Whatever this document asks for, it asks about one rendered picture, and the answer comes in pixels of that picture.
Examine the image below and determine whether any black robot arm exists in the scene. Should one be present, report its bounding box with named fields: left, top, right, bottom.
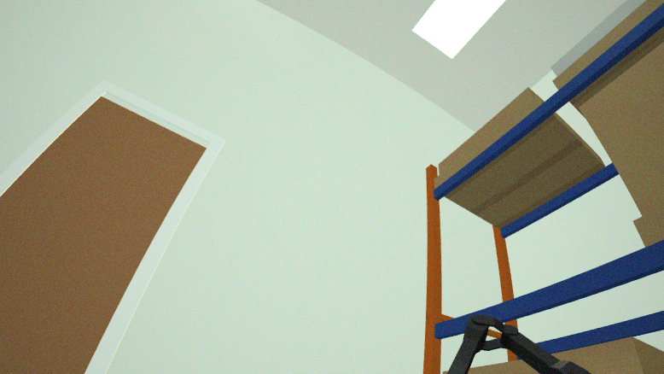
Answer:
left=447, top=314, right=591, bottom=374

